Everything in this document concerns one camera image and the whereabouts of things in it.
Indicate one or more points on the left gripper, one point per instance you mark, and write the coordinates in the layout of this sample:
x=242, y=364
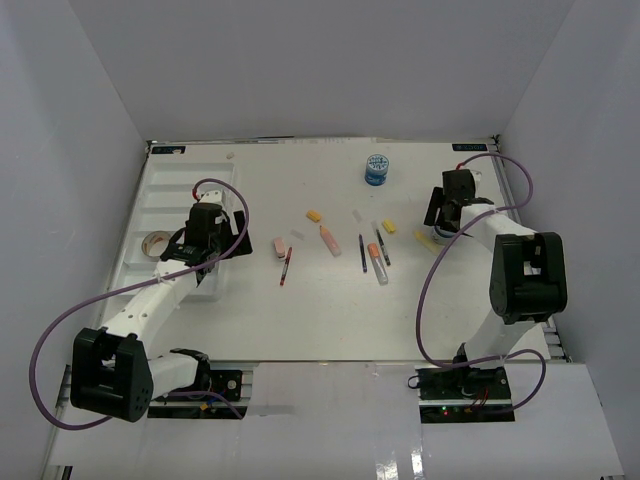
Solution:
x=243, y=249

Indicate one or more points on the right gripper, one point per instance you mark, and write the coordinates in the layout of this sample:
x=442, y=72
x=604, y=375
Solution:
x=436, y=202

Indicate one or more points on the pink mini stapler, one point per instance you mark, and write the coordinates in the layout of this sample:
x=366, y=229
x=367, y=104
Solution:
x=280, y=248

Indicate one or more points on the red gel pen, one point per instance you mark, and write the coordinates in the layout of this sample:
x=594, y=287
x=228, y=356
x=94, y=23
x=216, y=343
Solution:
x=286, y=266

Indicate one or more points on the large clear tape roll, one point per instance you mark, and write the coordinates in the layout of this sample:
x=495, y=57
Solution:
x=154, y=244

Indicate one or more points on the blue cleaning gel jar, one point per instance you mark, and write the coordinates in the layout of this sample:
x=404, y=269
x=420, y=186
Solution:
x=376, y=170
x=441, y=236

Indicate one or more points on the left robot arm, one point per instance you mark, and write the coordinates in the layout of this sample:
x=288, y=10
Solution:
x=113, y=372

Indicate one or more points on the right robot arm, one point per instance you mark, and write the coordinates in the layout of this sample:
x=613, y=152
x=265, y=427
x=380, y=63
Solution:
x=481, y=221

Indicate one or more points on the black logo sticker right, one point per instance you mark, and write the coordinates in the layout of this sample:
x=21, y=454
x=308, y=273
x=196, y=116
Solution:
x=469, y=147

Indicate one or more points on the black logo sticker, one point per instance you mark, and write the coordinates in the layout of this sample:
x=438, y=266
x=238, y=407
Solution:
x=168, y=150
x=469, y=147

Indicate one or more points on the black gel pen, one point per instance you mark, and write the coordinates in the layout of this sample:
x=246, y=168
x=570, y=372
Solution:
x=381, y=243

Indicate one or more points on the orange capped highlighter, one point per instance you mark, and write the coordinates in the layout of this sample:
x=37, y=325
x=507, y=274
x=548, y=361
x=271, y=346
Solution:
x=378, y=264

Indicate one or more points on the clear pen cap right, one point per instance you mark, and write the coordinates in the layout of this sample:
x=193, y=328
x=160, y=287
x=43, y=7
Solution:
x=357, y=215

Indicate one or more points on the white compartment tray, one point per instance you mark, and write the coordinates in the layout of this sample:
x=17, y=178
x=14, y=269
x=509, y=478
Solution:
x=163, y=203

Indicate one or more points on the purple gel pen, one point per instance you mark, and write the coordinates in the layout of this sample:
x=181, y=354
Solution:
x=362, y=253

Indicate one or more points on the yellow cap left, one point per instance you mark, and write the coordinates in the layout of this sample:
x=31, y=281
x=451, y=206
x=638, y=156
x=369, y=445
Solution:
x=314, y=216

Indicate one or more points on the pink highlighter uncapped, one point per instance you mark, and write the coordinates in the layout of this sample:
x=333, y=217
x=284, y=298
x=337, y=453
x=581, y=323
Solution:
x=330, y=241

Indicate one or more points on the black logo sticker left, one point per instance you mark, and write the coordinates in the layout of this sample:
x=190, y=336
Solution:
x=168, y=150

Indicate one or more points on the aluminium table rail right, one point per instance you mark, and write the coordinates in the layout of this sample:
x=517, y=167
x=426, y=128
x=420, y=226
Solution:
x=527, y=285

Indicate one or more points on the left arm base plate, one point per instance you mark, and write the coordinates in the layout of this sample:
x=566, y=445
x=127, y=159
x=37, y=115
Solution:
x=223, y=396

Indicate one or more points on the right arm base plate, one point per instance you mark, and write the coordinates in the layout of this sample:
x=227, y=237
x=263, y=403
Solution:
x=465, y=395

